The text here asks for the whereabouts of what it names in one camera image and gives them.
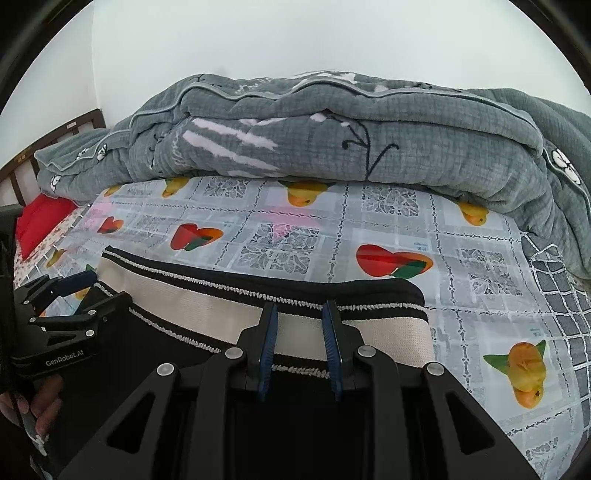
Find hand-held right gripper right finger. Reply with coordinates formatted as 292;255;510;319
322;301;542;480

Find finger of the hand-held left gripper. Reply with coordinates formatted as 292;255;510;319
27;291;134;339
14;270;99;317

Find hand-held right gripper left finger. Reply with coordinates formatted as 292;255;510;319
56;302;280;480

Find black pants with white waistband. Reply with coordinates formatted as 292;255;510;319
28;246;435;480

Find person's left hand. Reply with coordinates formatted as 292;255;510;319
0;373;64;445

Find red floral white sheet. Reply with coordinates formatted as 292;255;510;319
13;205;90;289

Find red pillow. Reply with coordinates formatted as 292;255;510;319
15;193;78;259

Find fruit print bed sheet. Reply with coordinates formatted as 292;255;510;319
13;175;588;480

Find brown wooden headboard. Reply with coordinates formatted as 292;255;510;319
0;108;108;208

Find grey printed quilt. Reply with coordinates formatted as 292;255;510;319
34;70;591;281

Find grey checkered sheet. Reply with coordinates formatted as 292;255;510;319
521;230;591;395

